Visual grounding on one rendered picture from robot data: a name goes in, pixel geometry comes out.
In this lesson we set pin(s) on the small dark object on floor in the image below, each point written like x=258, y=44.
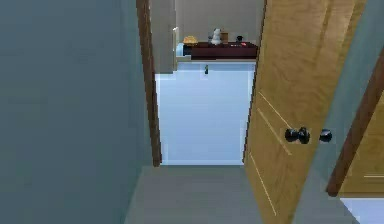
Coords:
x=206, y=69

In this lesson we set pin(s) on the dark red low cabinet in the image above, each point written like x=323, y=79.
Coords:
x=223, y=51

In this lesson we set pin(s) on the yellow round object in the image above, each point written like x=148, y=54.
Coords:
x=190, y=40

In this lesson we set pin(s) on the white rounded figurine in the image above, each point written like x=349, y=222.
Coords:
x=216, y=36

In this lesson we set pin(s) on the brown small box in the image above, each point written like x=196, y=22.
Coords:
x=224, y=37

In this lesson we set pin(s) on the small black round object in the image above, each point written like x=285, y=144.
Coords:
x=239, y=38

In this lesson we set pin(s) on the black round door knob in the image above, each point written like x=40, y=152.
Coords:
x=325, y=135
x=297, y=135

